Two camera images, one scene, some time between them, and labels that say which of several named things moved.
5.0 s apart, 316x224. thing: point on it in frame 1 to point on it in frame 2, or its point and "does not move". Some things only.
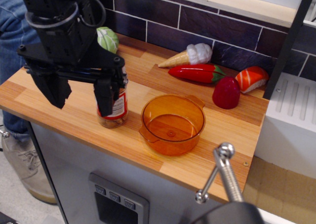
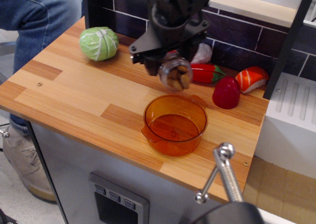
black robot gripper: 71,51 to 168,29
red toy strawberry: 226,93 does not move
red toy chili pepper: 200,73 does not move
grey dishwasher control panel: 114,204 does not move
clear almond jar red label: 120,107 to 175,72
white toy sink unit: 288,136 does not move
